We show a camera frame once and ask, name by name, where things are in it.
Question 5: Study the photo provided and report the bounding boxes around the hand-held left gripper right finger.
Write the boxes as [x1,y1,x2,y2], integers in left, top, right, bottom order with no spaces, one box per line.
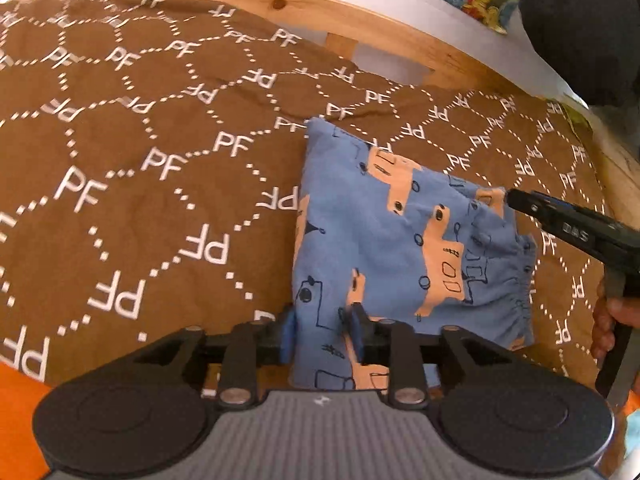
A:
[348,302,507,408]

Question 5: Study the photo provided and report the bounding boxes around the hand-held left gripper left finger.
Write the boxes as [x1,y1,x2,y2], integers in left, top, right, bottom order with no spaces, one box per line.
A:
[134,304,297,407]

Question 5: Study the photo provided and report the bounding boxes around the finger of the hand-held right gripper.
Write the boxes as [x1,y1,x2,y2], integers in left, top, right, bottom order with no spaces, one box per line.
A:
[504,187,553,231]

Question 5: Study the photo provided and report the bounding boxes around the blue pants with orange cars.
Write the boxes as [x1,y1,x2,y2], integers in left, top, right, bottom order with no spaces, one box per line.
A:
[290,116,538,392]

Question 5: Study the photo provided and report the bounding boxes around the person's right hand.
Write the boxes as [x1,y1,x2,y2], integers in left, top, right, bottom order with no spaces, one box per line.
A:
[590,280,640,361]

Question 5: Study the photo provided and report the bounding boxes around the dark cloth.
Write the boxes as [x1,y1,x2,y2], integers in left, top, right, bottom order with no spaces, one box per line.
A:
[517,0,640,108]

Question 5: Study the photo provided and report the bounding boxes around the brown patterned blanket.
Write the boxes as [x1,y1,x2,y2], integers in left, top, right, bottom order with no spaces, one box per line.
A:
[0,0,608,386]

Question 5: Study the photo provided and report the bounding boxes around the wooden bed frame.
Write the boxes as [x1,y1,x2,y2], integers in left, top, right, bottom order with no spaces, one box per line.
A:
[10,0,640,221]

